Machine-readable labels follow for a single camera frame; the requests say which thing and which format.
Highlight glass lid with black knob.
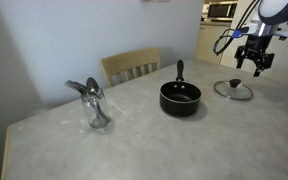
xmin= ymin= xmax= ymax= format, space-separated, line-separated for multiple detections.
xmin=213 ymin=79 xmax=253 ymax=101

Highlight microwave oven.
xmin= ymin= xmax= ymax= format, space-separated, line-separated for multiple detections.
xmin=207 ymin=1 xmax=237 ymax=21

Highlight black and blue cable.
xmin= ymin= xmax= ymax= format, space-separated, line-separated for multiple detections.
xmin=212 ymin=0 xmax=262 ymax=57

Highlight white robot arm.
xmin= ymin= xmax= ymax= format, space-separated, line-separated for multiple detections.
xmin=233 ymin=0 xmax=288 ymax=77

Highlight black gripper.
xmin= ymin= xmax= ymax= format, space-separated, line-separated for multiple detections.
xmin=235 ymin=35 xmax=275 ymax=77

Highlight black saucepan with handle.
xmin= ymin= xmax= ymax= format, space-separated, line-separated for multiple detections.
xmin=159 ymin=60 xmax=202 ymax=117

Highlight clear glass jar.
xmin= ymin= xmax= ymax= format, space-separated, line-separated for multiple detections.
xmin=81 ymin=90 xmax=111 ymax=129

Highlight beige kitchen cabinet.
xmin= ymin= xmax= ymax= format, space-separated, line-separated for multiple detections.
xmin=195 ymin=24 xmax=227 ymax=64

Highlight silver spoon in jar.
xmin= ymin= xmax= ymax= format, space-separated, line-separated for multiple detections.
xmin=86 ymin=77 xmax=108 ymax=120

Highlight silver cutlery handles in jar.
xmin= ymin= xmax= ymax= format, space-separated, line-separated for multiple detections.
xmin=64 ymin=80 xmax=87 ymax=96

